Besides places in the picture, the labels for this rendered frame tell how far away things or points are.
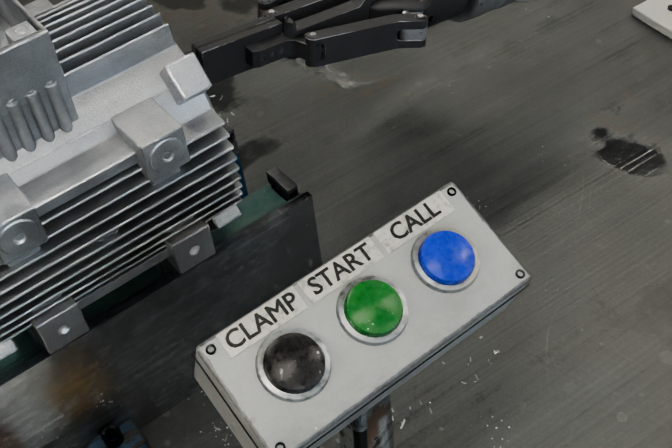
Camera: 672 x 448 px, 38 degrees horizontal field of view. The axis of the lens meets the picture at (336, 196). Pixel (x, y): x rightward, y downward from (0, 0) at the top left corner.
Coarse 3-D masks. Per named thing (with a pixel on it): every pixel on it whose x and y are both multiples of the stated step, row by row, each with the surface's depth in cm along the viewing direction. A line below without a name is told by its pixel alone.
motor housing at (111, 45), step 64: (64, 0) 65; (128, 0) 64; (64, 64) 60; (128, 64) 62; (192, 128) 63; (64, 192) 58; (128, 192) 61; (192, 192) 64; (64, 256) 60; (128, 256) 64; (0, 320) 60
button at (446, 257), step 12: (432, 240) 51; (444, 240) 51; (456, 240) 51; (420, 252) 51; (432, 252) 51; (444, 252) 51; (456, 252) 51; (468, 252) 51; (420, 264) 51; (432, 264) 51; (444, 264) 51; (456, 264) 51; (468, 264) 51; (432, 276) 51; (444, 276) 50; (456, 276) 51; (468, 276) 51
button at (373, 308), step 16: (352, 288) 49; (368, 288) 49; (384, 288) 50; (352, 304) 49; (368, 304) 49; (384, 304) 49; (400, 304) 49; (352, 320) 49; (368, 320) 49; (384, 320) 49; (400, 320) 49; (368, 336) 49
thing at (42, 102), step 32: (0, 0) 60; (0, 32) 61; (32, 32) 56; (0, 64) 55; (32, 64) 56; (0, 96) 56; (32, 96) 57; (64, 96) 59; (0, 128) 57; (32, 128) 59; (64, 128) 60
